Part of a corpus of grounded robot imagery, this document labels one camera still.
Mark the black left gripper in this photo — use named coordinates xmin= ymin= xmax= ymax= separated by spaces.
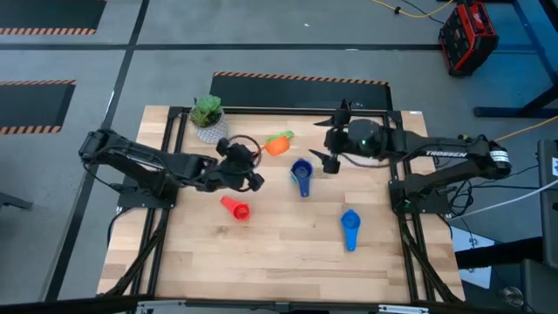
xmin=201 ymin=138 xmax=265 ymax=193

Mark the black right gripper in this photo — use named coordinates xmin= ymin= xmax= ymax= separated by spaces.
xmin=308 ymin=111 xmax=389 ymax=174

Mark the orange measuring cup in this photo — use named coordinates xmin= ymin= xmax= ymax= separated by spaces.
xmin=260 ymin=135 xmax=292 ymax=157

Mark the purple measuring cup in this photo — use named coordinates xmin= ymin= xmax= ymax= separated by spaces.
xmin=290 ymin=158 xmax=314 ymax=198

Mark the red measuring cup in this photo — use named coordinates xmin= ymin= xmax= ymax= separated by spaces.
xmin=220 ymin=195 xmax=252 ymax=222

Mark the blue measuring cup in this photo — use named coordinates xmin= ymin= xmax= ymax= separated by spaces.
xmin=340 ymin=208 xmax=362 ymax=253

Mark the black hazard-striped floor mat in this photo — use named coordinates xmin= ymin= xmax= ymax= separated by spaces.
xmin=210 ymin=71 xmax=393 ymax=111
xmin=0 ymin=79 xmax=78 ymax=135
xmin=0 ymin=0 xmax=108 ymax=36

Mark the succulent in patterned white pot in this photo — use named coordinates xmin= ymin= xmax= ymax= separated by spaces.
xmin=189 ymin=93 xmax=230 ymax=146

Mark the red and black tool case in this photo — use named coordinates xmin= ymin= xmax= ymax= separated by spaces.
xmin=438 ymin=0 xmax=500 ymax=79

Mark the white sheet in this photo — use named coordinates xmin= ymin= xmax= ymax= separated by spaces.
xmin=453 ymin=238 xmax=496 ymax=290

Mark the black bar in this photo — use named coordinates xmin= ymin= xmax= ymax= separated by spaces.
xmin=455 ymin=236 xmax=544 ymax=270

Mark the grey cabinet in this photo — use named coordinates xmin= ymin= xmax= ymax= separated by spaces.
xmin=536 ymin=139 xmax=558 ymax=270

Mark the round metal caster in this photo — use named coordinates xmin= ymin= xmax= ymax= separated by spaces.
xmin=500 ymin=285 xmax=525 ymax=309

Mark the left wrist cable loop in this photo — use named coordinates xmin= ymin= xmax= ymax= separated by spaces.
xmin=225 ymin=133 xmax=263 ymax=170

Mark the wrist cable loop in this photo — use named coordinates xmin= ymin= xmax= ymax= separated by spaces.
xmin=344 ymin=152 xmax=391 ymax=169
xmin=225 ymin=133 xmax=263 ymax=170

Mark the right wrist cable loop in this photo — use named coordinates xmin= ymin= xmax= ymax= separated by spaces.
xmin=344 ymin=152 xmax=391 ymax=169

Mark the black aluminium table frame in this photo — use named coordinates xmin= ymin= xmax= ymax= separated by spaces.
xmin=98 ymin=99 xmax=466 ymax=314

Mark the yellow cable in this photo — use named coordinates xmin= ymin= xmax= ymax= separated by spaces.
xmin=494 ymin=115 xmax=558 ymax=143
xmin=369 ymin=0 xmax=455 ymax=19

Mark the silver camera mount bar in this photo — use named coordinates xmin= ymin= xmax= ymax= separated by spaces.
xmin=134 ymin=298 xmax=431 ymax=314

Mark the black cable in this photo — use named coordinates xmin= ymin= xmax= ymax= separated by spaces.
xmin=448 ymin=164 xmax=544 ymax=219

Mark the white cable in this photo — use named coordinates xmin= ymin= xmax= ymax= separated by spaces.
xmin=451 ymin=178 xmax=558 ymax=221

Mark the blue metal frame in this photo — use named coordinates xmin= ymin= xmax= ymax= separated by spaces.
xmin=473 ymin=0 xmax=558 ymax=119

